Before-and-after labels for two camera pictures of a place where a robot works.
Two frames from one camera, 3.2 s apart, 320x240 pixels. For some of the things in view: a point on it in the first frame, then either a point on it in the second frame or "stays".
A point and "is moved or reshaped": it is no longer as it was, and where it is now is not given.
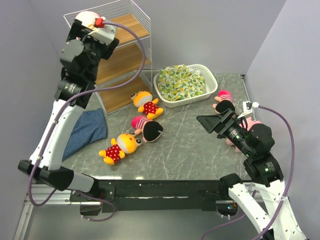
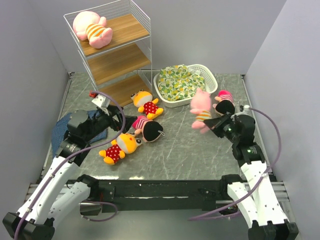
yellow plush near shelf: [143, 99] stays
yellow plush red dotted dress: [125, 143] stays
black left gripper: [77, 32] to [113, 112]
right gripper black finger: [209, 120] stays
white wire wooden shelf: [126, 75] stays
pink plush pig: [250, 123] is moved or reshaped
